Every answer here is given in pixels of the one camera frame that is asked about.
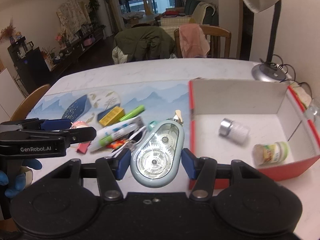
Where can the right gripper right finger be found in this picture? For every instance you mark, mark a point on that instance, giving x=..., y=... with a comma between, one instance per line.
x=201, y=170

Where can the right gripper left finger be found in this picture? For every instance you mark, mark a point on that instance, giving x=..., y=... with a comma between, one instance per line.
x=109, y=171

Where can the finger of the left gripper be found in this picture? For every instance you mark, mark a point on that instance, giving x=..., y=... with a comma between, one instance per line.
x=56, y=124
x=79, y=135

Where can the orange red keychain charm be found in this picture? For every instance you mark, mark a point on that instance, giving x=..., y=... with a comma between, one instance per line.
x=116, y=144

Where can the white blue cream tube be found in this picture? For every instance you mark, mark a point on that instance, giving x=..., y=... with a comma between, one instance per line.
x=109, y=134

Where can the yellow small carton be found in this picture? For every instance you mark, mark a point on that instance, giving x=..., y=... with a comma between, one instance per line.
x=113, y=116

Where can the grey-green correction tape dispenser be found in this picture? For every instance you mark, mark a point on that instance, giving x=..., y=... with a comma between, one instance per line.
x=155, y=163

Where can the green lid spice jar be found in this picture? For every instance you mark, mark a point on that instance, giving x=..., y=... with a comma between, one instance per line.
x=270, y=153

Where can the green highlighter marker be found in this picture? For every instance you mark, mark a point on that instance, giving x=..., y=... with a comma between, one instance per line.
x=135, y=112

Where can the blue gloved hand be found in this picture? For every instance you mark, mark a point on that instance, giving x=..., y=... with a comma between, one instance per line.
x=20, y=180

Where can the wooden chair left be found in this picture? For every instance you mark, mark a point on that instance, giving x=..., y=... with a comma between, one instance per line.
x=29, y=103

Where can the blue landscape table mat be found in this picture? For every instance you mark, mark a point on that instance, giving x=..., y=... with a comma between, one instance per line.
x=161, y=99

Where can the dark tv cabinet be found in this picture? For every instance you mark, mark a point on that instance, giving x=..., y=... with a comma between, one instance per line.
x=36, y=67

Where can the red cardboard box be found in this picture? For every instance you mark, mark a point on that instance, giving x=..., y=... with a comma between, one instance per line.
x=271, y=111

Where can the olive green jacket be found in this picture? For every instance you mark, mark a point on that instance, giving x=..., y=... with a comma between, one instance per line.
x=143, y=43

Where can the clear drinking glass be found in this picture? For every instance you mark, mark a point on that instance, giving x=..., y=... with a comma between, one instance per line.
x=313, y=113

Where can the white green rag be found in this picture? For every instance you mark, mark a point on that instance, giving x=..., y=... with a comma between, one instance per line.
x=301, y=93

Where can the pink cloth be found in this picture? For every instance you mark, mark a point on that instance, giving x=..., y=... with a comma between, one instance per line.
x=193, y=42

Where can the wooden chair with pink cloth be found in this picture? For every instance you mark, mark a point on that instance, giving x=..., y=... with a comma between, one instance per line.
x=219, y=40

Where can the sofa with blanket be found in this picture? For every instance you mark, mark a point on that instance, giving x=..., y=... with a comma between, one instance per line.
x=194, y=11

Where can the white desk lamp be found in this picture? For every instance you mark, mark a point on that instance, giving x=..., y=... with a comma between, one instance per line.
x=265, y=24

